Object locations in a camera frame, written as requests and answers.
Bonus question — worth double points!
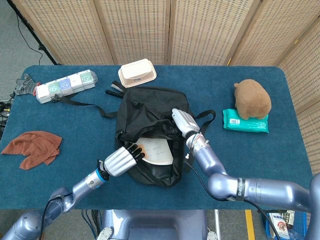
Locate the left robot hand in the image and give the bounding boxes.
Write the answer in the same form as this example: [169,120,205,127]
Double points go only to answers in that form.
[103,142,146,177]

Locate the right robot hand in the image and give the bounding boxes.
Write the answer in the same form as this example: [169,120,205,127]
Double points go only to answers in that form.
[171,108,201,138]

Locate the white spiral notebook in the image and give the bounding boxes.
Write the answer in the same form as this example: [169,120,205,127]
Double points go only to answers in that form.
[136,137,174,166]

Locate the black backpack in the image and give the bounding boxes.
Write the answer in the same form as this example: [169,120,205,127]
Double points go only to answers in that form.
[51,86,216,188]

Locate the blue table cloth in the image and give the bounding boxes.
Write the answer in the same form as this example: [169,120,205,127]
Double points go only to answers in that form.
[0,65,313,211]

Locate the teal wet wipes pack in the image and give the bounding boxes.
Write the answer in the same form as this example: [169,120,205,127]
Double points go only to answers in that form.
[222,108,270,134]

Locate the black stapler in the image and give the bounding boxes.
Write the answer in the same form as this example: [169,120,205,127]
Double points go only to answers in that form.
[105,80,126,98]

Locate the brown plush toy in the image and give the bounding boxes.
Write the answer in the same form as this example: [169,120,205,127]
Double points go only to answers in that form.
[233,78,272,120]

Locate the beige lunch box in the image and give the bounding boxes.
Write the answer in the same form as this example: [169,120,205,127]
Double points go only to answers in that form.
[117,58,158,88]

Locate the blue-grey robot torso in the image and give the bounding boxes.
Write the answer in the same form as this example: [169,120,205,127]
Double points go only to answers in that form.
[96,209,218,240]

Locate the brown cloth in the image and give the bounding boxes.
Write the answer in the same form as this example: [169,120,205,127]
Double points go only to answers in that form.
[0,130,63,171]

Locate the white tissue pack box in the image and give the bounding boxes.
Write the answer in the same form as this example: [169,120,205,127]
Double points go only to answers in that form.
[34,69,98,105]

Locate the wicker folding screen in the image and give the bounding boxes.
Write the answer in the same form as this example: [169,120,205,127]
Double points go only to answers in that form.
[11,0,320,176]

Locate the grey knit glove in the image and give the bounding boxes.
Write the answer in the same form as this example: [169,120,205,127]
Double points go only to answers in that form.
[13,77,41,97]

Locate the blue storage box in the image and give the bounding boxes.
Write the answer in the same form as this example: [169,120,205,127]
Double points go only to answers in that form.
[261,211,313,240]

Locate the black tripod leg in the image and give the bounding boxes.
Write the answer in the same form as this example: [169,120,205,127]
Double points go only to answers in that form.
[6,0,61,66]

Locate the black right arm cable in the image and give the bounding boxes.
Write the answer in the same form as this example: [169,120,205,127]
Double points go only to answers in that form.
[184,153,277,240]

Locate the black velcro arm strap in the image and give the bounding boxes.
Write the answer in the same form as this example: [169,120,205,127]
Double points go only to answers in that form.
[234,176,247,202]

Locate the tangled floor cables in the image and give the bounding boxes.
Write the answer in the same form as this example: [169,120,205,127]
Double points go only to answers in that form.
[0,91,14,141]

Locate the thin black floor cable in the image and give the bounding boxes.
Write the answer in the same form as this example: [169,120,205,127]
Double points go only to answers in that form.
[15,12,45,66]

